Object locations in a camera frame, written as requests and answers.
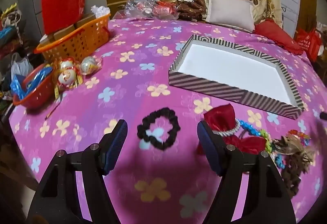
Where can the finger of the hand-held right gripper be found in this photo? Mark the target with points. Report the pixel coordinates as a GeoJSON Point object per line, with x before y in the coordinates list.
{"type": "Point", "coordinates": [324, 115]}

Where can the white plastic bag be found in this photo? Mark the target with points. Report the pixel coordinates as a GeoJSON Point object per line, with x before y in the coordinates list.
{"type": "Point", "coordinates": [21, 68]}

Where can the clear plastic bag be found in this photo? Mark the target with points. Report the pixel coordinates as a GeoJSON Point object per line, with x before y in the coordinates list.
{"type": "Point", "coordinates": [143, 7]}

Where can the pink floral bedsheet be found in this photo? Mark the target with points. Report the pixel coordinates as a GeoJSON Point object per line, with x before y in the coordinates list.
{"type": "Point", "coordinates": [127, 91]}

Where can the black scrunchie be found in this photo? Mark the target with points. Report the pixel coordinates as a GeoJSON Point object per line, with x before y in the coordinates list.
{"type": "Point", "coordinates": [167, 143]}

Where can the white pillow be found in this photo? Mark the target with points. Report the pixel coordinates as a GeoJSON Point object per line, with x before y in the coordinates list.
{"type": "Point", "coordinates": [230, 9]}

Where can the orange plastic basket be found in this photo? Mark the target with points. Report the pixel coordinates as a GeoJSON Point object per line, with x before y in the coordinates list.
{"type": "Point", "coordinates": [76, 40]}

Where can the white tissue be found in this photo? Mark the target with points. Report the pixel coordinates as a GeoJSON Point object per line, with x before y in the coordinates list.
{"type": "Point", "coordinates": [100, 11]}

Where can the brown cardboard box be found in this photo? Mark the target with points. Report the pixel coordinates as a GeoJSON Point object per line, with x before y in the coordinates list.
{"type": "Point", "coordinates": [85, 21]}
{"type": "Point", "coordinates": [60, 32]}

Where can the blue foil wrapper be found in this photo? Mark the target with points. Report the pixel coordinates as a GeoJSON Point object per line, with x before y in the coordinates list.
{"type": "Point", "coordinates": [16, 86]}

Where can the red shopping bag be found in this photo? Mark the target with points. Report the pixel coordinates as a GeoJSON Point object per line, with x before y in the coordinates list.
{"type": "Point", "coordinates": [306, 42]}

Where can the thin red stick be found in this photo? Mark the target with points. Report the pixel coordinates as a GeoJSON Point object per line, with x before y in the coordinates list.
{"type": "Point", "coordinates": [51, 112]}

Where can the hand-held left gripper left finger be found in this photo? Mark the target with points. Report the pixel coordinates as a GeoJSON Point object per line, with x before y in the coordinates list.
{"type": "Point", "coordinates": [116, 147]}

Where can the striped cardboard box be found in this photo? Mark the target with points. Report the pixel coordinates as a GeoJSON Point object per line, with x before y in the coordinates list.
{"type": "Point", "coordinates": [209, 86]}

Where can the pile of colourful bags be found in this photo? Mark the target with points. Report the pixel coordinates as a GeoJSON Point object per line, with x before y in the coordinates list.
{"type": "Point", "coordinates": [10, 30]}

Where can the white egg ornament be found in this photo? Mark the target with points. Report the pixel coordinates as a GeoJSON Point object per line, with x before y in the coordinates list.
{"type": "Point", "coordinates": [67, 78]}
{"type": "Point", "coordinates": [67, 64]}
{"type": "Point", "coordinates": [89, 65]}

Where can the brown leopard print bow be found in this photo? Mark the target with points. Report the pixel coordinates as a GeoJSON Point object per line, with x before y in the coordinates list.
{"type": "Point", "coordinates": [293, 162]}

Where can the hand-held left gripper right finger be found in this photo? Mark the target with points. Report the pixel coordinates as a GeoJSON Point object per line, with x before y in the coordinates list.
{"type": "Point", "coordinates": [208, 147]}

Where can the red gift bag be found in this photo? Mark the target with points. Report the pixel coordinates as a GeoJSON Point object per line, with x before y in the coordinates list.
{"type": "Point", "coordinates": [61, 4]}

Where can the red plastic bowl basket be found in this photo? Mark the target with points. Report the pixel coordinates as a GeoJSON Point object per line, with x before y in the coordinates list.
{"type": "Point", "coordinates": [33, 99]}

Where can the red pillow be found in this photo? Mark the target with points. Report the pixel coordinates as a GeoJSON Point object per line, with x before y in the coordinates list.
{"type": "Point", "coordinates": [276, 35]}

